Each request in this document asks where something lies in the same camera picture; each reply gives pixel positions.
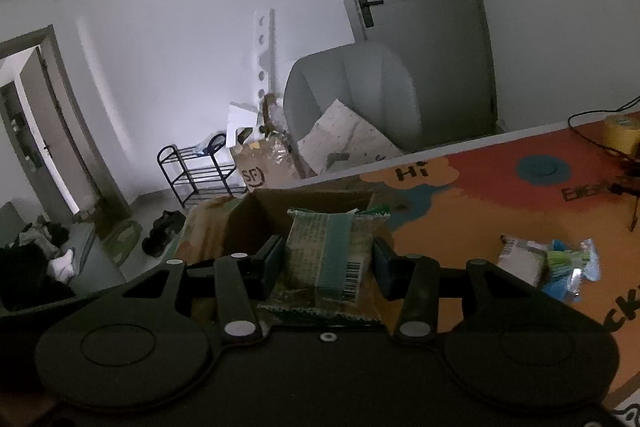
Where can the black metal shoe rack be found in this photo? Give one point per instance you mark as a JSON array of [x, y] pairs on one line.
[[200, 172]]

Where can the dark clothes pile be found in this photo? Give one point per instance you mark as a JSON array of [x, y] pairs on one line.
[[35, 252]]

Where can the white board with holes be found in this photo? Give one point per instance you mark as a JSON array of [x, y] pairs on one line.
[[264, 57]]

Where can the yellow tape roll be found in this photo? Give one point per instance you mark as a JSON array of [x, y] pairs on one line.
[[622, 132]]

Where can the open wooden door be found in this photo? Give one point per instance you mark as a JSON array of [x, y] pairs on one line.
[[55, 132]]

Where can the black shoes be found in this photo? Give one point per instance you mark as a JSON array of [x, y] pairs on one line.
[[162, 232]]

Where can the SF cardboard box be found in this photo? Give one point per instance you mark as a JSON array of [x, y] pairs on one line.
[[265, 167]]

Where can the brown cardboard box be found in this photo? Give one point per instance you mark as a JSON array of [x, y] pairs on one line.
[[255, 217]]

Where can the colourful printed table mat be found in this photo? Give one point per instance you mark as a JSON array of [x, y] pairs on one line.
[[475, 207]]

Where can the green snack packet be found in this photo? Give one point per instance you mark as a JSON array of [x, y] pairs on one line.
[[325, 262]]

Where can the white snack packet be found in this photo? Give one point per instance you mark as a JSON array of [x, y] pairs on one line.
[[522, 257]]

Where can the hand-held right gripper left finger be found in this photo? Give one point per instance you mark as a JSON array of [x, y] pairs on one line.
[[275, 267]]

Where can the grey armchair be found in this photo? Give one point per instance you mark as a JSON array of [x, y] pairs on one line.
[[350, 82]]

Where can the green oval rug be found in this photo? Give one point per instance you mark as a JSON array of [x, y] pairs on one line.
[[120, 242]]

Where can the grey room door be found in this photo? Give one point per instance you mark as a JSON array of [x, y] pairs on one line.
[[415, 32]]

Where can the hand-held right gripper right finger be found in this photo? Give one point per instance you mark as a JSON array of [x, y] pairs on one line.
[[384, 269]]

